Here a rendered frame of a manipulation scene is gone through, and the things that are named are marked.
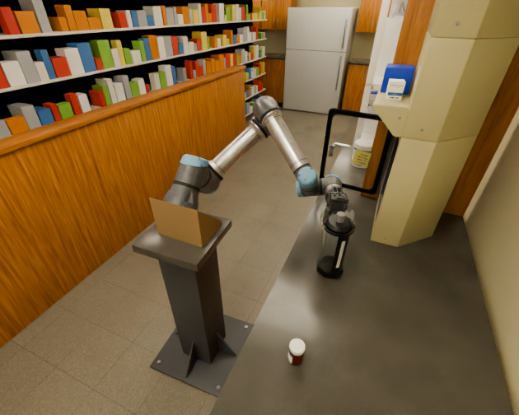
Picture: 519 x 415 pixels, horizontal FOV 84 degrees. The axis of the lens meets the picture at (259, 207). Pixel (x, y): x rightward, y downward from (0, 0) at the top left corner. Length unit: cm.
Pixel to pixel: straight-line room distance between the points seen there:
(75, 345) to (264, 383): 164
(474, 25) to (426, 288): 83
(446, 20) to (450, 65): 12
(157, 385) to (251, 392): 117
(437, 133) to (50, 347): 238
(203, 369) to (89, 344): 77
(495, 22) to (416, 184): 50
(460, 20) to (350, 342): 96
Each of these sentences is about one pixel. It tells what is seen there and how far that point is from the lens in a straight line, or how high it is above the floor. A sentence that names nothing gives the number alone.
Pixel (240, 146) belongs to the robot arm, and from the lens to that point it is 136.
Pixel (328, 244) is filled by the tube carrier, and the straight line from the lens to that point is 103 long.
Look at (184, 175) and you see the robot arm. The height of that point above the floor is 121.
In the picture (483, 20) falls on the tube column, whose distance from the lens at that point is 109.
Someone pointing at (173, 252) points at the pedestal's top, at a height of 94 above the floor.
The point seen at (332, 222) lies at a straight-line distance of 99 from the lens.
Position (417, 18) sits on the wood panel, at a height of 175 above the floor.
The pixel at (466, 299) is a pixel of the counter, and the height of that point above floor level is 94.
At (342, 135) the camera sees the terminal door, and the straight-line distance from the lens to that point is 150.
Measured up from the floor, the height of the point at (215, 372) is 1.
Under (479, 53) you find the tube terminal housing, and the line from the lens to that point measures 113.
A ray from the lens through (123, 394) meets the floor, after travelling 205.
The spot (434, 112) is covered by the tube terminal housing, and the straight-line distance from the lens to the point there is 112.
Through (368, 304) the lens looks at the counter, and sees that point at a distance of 111.
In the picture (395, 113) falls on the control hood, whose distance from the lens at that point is 111.
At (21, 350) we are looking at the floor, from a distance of 251.
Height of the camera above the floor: 177
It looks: 35 degrees down
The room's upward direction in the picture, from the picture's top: 1 degrees clockwise
